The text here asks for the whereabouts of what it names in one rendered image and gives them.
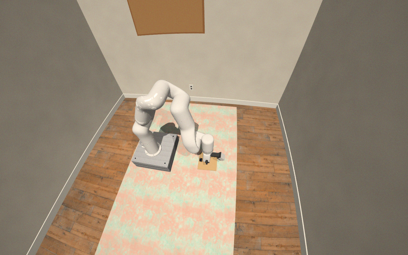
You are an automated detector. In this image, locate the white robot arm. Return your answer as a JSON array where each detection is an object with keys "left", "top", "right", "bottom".
[{"left": 132, "top": 80, "right": 225, "bottom": 161}]

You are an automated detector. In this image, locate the tan flat mat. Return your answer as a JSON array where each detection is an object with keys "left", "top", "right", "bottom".
[{"left": 198, "top": 152, "right": 217, "bottom": 171}]

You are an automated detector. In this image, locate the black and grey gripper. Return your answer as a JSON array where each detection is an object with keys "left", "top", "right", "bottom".
[{"left": 203, "top": 153, "right": 211, "bottom": 165}]

